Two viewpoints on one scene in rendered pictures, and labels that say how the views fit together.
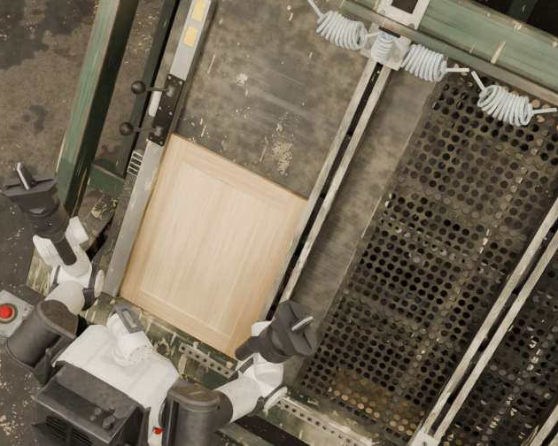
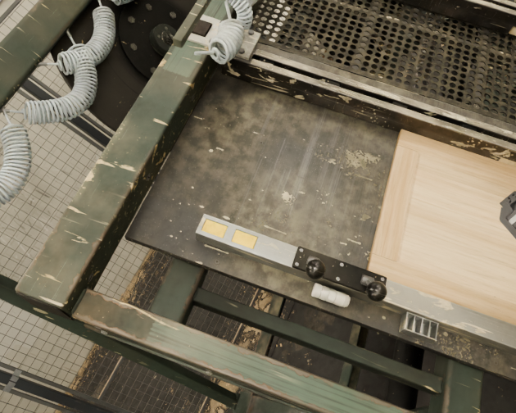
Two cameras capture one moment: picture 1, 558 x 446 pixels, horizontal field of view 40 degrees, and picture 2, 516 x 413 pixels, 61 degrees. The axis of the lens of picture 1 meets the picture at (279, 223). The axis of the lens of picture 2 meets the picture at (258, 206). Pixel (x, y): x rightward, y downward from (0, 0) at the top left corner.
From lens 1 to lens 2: 159 cm
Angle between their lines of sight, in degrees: 47
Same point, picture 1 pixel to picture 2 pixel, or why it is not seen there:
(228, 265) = not seen: hidden behind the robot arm
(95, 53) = (278, 377)
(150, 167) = (419, 300)
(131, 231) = not seen: outside the picture
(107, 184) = (464, 399)
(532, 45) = not seen: outside the picture
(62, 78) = not seen: outside the picture
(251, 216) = (436, 184)
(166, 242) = (510, 289)
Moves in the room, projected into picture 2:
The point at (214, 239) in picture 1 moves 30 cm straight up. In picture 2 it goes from (479, 226) to (415, 150)
